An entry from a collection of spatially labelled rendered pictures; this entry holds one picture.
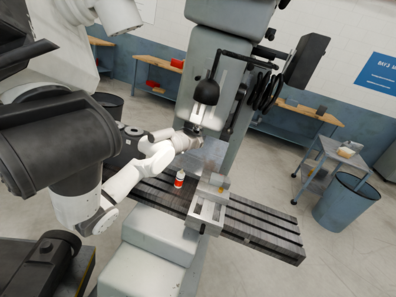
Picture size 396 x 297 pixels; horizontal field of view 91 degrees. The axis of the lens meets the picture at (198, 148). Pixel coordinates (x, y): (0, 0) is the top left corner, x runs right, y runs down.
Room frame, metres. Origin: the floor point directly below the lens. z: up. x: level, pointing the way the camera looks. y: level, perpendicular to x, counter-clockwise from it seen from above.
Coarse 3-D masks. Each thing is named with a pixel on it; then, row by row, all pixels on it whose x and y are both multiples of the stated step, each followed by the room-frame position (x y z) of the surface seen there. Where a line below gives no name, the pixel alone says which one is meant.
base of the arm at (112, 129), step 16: (64, 96) 0.28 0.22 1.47; (80, 96) 0.29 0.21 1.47; (0, 112) 0.20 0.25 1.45; (16, 112) 0.21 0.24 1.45; (32, 112) 0.23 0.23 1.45; (48, 112) 0.25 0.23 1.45; (64, 112) 0.27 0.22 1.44; (96, 112) 0.28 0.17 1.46; (0, 128) 0.20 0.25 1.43; (112, 128) 0.27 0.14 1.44; (0, 144) 0.16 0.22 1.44; (112, 144) 0.26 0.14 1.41; (0, 160) 0.15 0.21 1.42; (16, 160) 0.16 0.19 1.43; (0, 176) 0.17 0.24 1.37; (16, 176) 0.15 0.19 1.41; (16, 192) 0.15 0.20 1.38; (32, 192) 0.16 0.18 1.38
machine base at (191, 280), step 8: (200, 240) 1.06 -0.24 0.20; (208, 240) 1.08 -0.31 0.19; (200, 248) 0.99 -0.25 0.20; (200, 256) 0.92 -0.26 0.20; (192, 264) 0.85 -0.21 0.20; (200, 264) 0.87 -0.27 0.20; (192, 272) 0.79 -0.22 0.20; (200, 272) 0.81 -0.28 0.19; (184, 280) 0.73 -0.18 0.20; (192, 280) 0.74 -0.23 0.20; (96, 288) 0.54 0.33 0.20; (184, 288) 0.68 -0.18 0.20; (192, 288) 0.70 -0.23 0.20; (88, 296) 0.50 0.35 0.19; (96, 296) 0.51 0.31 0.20; (184, 296) 0.64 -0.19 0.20; (192, 296) 0.65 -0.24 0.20
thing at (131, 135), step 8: (120, 128) 0.82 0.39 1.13; (128, 128) 0.84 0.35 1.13; (136, 128) 0.86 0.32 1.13; (128, 136) 0.79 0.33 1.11; (136, 136) 0.80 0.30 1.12; (128, 144) 0.78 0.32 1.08; (136, 144) 0.78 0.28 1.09; (120, 152) 0.78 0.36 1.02; (128, 152) 0.78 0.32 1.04; (136, 152) 0.78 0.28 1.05; (104, 160) 0.78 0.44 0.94; (112, 160) 0.78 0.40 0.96; (120, 160) 0.78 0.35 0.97; (128, 160) 0.78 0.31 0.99
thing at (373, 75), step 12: (144, 0) 5.24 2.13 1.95; (156, 0) 5.20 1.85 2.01; (144, 12) 5.23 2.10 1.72; (372, 60) 4.67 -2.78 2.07; (384, 60) 4.65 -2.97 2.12; (360, 72) 4.68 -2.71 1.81; (372, 72) 4.65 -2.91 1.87; (384, 72) 4.63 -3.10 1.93; (360, 84) 4.66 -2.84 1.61; (372, 84) 4.64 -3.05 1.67; (384, 84) 4.62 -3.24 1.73
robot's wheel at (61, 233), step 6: (42, 234) 0.56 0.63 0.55; (48, 234) 0.55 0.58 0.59; (54, 234) 0.55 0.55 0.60; (60, 234) 0.56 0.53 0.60; (66, 234) 0.57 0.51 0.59; (72, 234) 0.59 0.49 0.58; (66, 240) 0.54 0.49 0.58; (72, 240) 0.56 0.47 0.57; (78, 240) 0.58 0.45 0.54; (72, 246) 0.55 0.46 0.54; (78, 246) 0.57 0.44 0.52; (72, 252) 0.55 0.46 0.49
